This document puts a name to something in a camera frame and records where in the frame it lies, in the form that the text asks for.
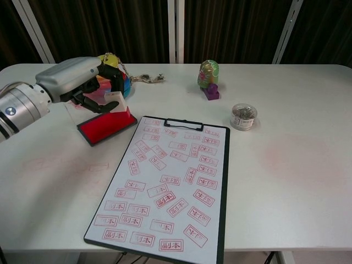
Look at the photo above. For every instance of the red ink pad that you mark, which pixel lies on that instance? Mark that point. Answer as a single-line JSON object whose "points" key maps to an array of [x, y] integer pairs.
{"points": [[104, 129]]}

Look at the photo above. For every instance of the purple toy block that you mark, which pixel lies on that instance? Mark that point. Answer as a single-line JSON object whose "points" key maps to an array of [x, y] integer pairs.
{"points": [[211, 93]]}

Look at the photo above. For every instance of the slanted white frame post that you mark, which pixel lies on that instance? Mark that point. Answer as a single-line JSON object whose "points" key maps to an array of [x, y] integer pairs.
{"points": [[288, 30], [33, 30]]}

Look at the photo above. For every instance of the clear round paper clip box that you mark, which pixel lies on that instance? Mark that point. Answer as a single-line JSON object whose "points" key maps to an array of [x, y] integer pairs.
{"points": [[243, 118]]}

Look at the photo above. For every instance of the upright white frame post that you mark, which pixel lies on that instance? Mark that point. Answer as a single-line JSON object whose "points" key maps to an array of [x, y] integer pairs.
{"points": [[171, 27], [180, 27]]}

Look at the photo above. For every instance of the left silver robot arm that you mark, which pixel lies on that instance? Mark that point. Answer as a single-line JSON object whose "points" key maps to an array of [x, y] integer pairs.
{"points": [[19, 110]]}

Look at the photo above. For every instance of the black clipboard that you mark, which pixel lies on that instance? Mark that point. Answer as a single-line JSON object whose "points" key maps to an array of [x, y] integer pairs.
{"points": [[220, 253]]}

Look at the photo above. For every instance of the dark pleated curtain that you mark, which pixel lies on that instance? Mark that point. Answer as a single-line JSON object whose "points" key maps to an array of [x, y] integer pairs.
{"points": [[96, 27], [324, 30], [233, 27], [11, 33]]}

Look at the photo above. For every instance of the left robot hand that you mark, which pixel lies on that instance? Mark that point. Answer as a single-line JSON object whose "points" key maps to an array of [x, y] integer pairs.
{"points": [[68, 77]]}

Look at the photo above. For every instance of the white and red stamp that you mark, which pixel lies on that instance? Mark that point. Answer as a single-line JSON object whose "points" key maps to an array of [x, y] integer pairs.
{"points": [[118, 99]]}

